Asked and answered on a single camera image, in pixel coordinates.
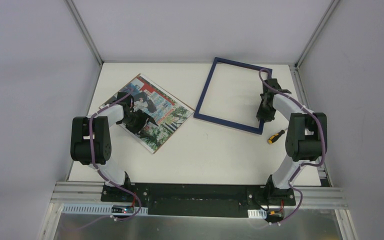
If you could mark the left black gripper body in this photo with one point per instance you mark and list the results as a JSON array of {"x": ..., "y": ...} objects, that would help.
[{"x": 140, "y": 120}]

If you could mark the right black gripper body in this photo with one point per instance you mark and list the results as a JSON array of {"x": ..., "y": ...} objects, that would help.
[{"x": 265, "y": 109}]

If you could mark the colourful photo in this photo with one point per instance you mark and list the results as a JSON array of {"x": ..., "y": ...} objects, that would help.
[{"x": 127, "y": 103}]

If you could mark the blue wooden picture frame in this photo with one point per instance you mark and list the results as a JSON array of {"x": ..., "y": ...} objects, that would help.
[{"x": 231, "y": 95}]

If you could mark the black yellow screwdriver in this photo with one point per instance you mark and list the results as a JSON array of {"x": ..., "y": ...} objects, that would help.
[{"x": 272, "y": 139}]

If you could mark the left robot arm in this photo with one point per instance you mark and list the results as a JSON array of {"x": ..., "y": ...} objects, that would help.
[{"x": 91, "y": 143}]

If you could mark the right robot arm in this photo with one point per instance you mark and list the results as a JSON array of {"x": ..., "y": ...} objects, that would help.
[{"x": 305, "y": 141}]

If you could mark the brown frame backing board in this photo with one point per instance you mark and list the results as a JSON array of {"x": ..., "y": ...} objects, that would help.
[{"x": 169, "y": 112}]

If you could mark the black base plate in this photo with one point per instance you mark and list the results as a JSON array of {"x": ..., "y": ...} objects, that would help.
[{"x": 199, "y": 200}]

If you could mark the right white cable duct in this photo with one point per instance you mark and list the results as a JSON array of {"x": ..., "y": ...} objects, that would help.
[{"x": 256, "y": 214}]

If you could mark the white cable duct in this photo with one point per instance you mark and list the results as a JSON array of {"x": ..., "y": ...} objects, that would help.
[
  {"x": 103, "y": 209},
  {"x": 256, "y": 214}
]

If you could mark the left white cable duct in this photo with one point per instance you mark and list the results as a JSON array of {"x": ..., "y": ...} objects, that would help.
[{"x": 103, "y": 209}]

